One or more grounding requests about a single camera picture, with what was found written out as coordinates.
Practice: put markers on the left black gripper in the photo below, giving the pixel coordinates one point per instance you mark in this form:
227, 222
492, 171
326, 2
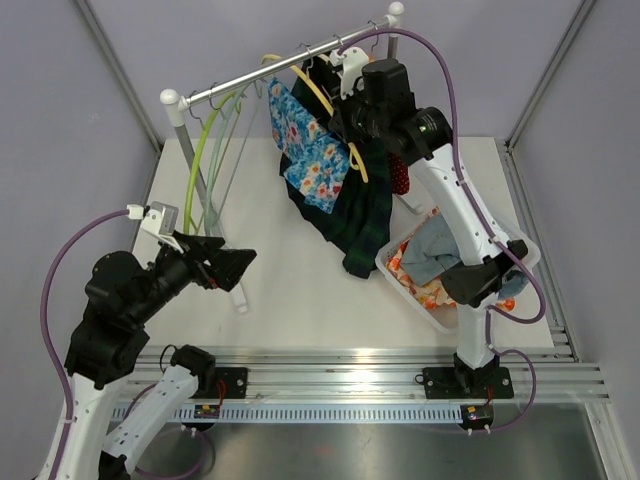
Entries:
227, 265

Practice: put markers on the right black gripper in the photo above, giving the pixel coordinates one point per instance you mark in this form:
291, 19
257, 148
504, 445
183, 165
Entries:
339, 122

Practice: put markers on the blue floral skirt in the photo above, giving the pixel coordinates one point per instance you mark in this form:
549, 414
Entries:
318, 162

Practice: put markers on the yellow hanger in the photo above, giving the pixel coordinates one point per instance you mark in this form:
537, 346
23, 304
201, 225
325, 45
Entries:
356, 161

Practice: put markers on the pale green hanger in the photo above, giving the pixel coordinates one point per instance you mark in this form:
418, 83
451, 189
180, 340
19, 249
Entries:
230, 108

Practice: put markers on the lime green hanger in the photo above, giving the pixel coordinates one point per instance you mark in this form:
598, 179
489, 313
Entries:
197, 160

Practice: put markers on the light blue denim skirt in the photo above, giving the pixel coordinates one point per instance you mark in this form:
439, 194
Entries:
432, 252

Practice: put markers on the orange floral skirt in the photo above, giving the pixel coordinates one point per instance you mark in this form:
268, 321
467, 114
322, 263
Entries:
430, 296

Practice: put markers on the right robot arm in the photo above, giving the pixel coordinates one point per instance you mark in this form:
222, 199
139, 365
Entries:
424, 140

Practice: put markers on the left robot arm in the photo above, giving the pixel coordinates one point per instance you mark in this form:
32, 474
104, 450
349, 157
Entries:
104, 348

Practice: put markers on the cream white hanger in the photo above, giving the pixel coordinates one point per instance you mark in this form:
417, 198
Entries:
327, 62

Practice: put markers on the red polka dot skirt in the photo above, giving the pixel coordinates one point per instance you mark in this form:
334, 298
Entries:
399, 175

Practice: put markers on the dark green plaid skirt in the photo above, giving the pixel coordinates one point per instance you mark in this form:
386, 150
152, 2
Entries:
359, 224

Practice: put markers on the white and chrome clothes rack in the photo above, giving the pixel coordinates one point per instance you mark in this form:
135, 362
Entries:
178, 106

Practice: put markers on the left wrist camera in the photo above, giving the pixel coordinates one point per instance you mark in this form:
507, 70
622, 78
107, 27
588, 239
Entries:
158, 220

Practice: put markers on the white slotted cable duct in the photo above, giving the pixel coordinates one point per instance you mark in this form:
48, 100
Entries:
273, 413

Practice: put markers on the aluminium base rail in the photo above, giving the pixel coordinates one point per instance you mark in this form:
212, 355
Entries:
349, 375

